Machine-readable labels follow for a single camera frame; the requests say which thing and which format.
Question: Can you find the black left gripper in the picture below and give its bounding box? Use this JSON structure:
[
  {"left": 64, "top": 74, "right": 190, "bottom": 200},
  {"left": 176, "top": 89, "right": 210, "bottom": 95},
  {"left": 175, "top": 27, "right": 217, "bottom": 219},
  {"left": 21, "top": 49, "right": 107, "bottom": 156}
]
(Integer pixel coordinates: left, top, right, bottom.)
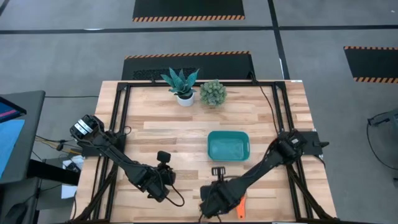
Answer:
[{"left": 146, "top": 164, "right": 177, "bottom": 203}]

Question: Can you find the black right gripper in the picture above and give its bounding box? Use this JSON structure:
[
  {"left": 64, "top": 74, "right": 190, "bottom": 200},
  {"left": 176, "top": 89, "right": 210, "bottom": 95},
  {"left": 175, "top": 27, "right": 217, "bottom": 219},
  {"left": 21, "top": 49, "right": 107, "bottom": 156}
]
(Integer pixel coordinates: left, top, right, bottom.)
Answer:
[{"left": 198, "top": 180, "right": 238, "bottom": 219}]

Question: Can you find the orange measuring cup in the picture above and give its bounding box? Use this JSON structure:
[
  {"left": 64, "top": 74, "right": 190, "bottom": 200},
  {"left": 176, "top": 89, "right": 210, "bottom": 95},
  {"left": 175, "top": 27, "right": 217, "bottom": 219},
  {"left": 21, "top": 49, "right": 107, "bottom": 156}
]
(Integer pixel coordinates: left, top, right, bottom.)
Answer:
[{"left": 236, "top": 195, "right": 248, "bottom": 220}]

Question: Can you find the teal plastic basket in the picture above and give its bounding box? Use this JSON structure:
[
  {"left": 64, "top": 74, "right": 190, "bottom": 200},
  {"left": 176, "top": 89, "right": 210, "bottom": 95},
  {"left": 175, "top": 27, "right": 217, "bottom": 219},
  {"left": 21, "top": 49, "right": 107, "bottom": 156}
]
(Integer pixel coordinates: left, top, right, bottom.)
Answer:
[{"left": 207, "top": 130, "right": 251, "bottom": 162}]

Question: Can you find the white paper sheet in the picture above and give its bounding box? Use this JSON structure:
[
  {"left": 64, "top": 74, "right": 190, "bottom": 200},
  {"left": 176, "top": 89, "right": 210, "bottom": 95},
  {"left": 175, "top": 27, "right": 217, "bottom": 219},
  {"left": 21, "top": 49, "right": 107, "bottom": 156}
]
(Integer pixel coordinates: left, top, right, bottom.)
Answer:
[{"left": 61, "top": 185, "right": 78, "bottom": 200}]

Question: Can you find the spiky plant in white pot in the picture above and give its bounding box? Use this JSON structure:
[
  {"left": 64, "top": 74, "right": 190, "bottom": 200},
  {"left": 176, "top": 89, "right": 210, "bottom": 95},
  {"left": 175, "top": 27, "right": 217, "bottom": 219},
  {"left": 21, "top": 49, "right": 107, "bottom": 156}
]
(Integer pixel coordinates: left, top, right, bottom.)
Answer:
[{"left": 160, "top": 66, "right": 200, "bottom": 108}]

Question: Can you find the round green succulent plant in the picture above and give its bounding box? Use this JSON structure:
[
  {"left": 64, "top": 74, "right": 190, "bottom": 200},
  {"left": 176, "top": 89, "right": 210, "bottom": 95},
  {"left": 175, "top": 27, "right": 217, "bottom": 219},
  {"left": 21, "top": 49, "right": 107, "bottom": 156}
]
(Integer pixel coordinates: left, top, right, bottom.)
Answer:
[{"left": 199, "top": 79, "right": 228, "bottom": 108}]

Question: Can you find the black desk bar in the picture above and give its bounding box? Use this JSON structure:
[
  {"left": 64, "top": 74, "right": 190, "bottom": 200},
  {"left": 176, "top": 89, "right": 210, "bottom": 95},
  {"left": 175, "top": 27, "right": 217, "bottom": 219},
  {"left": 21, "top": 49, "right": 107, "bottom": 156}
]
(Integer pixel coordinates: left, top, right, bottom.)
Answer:
[{"left": 27, "top": 159, "right": 81, "bottom": 187}]

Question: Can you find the black hazard-striped floor mat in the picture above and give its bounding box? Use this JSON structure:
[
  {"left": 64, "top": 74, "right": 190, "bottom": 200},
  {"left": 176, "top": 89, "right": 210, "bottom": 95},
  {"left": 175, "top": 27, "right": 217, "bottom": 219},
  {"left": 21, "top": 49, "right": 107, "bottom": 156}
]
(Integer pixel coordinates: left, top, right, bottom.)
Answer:
[
  {"left": 121, "top": 50, "right": 256, "bottom": 81},
  {"left": 132, "top": 0, "right": 246, "bottom": 22},
  {"left": 343, "top": 45, "right": 398, "bottom": 84}
]

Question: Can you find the grey monitor with blue screen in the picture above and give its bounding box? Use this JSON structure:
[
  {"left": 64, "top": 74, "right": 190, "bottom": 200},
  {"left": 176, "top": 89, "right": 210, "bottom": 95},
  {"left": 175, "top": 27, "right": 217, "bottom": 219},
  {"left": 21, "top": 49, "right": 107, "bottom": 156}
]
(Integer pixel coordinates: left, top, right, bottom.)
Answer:
[{"left": 0, "top": 90, "right": 46, "bottom": 185}]

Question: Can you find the black computer mouse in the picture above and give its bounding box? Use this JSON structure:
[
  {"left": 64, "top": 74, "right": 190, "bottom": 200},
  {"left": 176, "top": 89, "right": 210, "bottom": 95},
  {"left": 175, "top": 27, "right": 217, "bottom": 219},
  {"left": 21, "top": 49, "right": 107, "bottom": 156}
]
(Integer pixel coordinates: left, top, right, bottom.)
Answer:
[{"left": 2, "top": 202, "right": 29, "bottom": 224}]

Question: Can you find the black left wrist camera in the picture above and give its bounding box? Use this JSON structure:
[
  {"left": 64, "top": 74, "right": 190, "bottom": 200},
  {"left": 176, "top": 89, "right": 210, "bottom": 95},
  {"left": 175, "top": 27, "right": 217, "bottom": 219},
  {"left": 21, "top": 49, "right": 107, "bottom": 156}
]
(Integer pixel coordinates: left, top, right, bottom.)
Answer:
[{"left": 156, "top": 150, "right": 172, "bottom": 165}]

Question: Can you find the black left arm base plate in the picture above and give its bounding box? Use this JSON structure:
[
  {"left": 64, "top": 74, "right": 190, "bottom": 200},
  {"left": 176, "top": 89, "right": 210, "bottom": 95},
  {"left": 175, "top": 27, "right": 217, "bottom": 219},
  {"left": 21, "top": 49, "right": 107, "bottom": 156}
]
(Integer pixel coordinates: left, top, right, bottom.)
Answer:
[{"left": 81, "top": 132, "right": 127, "bottom": 158}]

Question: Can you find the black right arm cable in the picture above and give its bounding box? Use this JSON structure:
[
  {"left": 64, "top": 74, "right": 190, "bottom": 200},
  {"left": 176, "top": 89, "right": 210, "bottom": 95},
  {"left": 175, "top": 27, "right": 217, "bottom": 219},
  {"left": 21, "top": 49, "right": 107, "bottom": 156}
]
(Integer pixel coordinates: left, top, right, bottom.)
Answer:
[{"left": 254, "top": 77, "right": 280, "bottom": 136}]

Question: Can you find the black aluminium table frame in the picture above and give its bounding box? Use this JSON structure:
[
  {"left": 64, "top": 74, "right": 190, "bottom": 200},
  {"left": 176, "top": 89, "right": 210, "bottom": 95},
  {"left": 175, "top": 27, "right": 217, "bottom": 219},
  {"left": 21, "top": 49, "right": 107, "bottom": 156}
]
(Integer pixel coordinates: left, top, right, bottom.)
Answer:
[{"left": 73, "top": 80, "right": 338, "bottom": 223}]

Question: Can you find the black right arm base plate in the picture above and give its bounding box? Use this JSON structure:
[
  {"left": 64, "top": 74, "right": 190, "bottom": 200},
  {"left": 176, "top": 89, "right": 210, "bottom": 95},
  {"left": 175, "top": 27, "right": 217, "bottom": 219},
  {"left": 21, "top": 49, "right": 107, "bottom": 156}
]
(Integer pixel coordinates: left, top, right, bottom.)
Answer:
[{"left": 277, "top": 129, "right": 330, "bottom": 157}]

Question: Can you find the yellow cable bundle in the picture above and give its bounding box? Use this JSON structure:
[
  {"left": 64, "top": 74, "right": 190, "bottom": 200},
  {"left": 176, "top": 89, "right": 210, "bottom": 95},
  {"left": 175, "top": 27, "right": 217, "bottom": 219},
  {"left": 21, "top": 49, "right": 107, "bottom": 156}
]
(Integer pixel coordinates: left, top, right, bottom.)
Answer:
[{"left": 34, "top": 135, "right": 82, "bottom": 156}]

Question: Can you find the black stand with cable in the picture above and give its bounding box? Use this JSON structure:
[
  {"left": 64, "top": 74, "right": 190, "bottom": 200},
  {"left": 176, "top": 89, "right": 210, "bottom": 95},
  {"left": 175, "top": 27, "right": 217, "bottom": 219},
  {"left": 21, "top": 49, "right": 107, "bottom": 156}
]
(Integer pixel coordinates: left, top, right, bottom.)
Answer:
[{"left": 366, "top": 108, "right": 398, "bottom": 188}]

